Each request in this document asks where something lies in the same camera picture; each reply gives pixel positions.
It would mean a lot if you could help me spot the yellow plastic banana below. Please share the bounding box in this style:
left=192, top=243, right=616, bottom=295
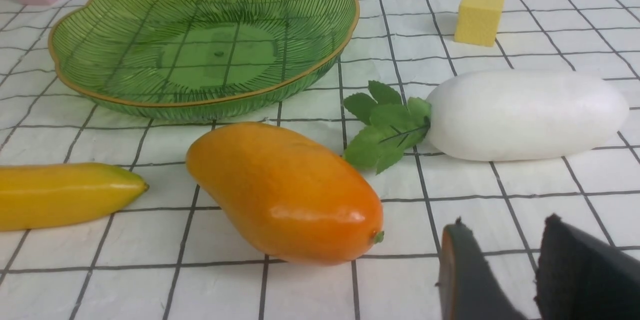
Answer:
left=0, top=162, right=149, bottom=231

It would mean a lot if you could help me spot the white plastic radish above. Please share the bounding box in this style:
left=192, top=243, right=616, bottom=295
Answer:
left=343, top=70, right=630, bottom=175

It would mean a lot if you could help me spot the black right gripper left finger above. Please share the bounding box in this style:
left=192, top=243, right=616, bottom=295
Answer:
left=438, top=218, right=526, bottom=319

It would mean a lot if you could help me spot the orange plastic mango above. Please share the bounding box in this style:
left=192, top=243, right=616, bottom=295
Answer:
left=185, top=122, right=385, bottom=265

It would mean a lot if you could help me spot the checkered white tablecloth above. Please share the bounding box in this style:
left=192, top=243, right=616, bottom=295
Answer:
left=0, top=0, right=640, bottom=319

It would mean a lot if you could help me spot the yellow foam cube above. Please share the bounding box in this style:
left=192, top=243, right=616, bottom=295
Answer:
left=454, top=0, right=505, bottom=48

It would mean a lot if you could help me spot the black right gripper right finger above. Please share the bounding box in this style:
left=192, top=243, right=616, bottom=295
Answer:
left=534, top=214, right=640, bottom=319

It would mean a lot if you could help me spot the green glass leaf plate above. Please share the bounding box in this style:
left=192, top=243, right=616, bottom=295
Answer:
left=48, top=0, right=361, bottom=122

